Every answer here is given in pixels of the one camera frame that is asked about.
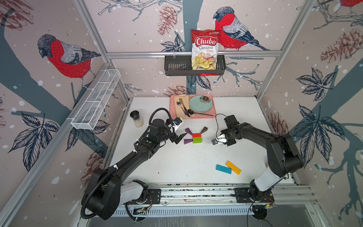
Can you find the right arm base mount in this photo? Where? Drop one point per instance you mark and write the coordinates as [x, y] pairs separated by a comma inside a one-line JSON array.
[[247, 195]]

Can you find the black spoon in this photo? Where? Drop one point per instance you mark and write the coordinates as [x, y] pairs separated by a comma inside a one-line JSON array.
[[190, 111]]

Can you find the teal rectangular block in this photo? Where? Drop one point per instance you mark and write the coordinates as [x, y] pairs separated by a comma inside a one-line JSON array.
[[223, 169]]

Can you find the white wire wall basket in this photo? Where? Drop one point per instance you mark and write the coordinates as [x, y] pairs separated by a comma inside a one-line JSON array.
[[92, 109]]

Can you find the glass shaker black lid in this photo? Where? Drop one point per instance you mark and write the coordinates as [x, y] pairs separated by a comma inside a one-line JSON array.
[[135, 115]]

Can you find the mint green flower plate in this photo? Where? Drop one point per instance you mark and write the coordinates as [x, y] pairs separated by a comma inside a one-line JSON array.
[[201, 104]]

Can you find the silver spoon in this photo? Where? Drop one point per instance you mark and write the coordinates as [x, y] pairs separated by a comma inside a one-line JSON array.
[[180, 105]]

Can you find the purple wedge block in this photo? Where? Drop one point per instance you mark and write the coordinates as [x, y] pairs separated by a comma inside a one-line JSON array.
[[186, 141], [188, 131]]

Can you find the pink serving tray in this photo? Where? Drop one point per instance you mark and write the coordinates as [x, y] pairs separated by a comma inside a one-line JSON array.
[[196, 116]]

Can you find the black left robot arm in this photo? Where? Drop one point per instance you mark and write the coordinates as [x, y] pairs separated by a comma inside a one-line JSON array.
[[106, 189]]

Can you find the dark brown wedge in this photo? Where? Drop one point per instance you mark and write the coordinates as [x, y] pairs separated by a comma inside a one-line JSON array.
[[204, 130]]

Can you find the red rectangular block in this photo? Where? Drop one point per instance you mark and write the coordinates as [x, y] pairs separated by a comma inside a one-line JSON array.
[[196, 135]]

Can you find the green rectangular block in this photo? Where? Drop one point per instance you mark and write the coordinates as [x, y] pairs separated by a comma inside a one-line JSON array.
[[197, 140]]

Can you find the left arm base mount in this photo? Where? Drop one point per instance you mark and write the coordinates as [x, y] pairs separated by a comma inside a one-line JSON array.
[[150, 196]]

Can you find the Chuba cassava chips bag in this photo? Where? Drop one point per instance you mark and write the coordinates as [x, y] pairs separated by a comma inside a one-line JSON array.
[[205, 47]]

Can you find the black wire wall basket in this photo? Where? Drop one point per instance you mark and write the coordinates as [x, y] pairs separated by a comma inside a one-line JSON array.
[[184, 66]]

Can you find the iridescent gold purple knife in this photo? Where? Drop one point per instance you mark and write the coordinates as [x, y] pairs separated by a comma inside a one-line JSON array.
[[184, 108]]

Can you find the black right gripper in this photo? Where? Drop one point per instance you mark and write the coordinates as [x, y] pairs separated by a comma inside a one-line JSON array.
[[229, 142]]

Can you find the beige cloth napkin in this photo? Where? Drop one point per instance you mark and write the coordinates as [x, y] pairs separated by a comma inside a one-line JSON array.
[[175, 110]]

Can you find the yellow rectangular block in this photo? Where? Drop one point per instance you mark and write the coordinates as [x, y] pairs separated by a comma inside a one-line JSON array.
[[233, 167]]

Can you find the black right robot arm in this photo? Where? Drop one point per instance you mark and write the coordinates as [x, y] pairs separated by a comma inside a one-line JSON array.
[[282, 154]]

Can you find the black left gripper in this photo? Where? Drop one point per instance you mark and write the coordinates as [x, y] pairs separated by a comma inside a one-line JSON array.
[[173, 138]]

